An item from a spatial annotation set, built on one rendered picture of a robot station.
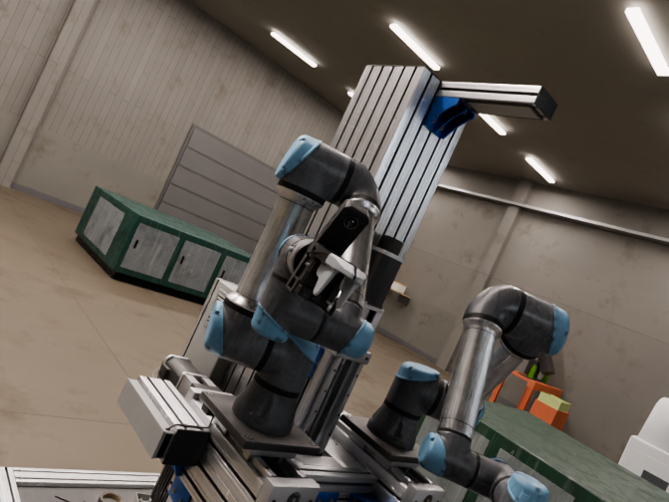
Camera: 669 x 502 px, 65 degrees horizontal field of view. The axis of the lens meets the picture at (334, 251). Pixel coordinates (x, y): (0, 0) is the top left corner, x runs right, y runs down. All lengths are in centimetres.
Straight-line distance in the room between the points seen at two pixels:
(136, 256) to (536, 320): 622
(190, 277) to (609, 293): 839
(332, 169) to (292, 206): 12
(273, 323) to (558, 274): 1187
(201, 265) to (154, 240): 77
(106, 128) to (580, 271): 1041
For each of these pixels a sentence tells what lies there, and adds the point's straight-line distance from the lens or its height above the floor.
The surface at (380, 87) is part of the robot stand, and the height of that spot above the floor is 196.
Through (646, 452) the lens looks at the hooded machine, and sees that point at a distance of 646.
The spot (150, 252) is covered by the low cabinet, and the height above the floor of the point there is 48.
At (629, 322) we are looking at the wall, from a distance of 1195.
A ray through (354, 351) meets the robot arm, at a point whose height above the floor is 132.
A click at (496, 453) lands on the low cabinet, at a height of 68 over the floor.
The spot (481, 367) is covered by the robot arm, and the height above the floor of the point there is 137.
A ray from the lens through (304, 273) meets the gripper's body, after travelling 75.
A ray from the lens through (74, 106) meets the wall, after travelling 1195.
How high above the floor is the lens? 147
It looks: level
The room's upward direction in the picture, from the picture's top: 25 degrees clockwise
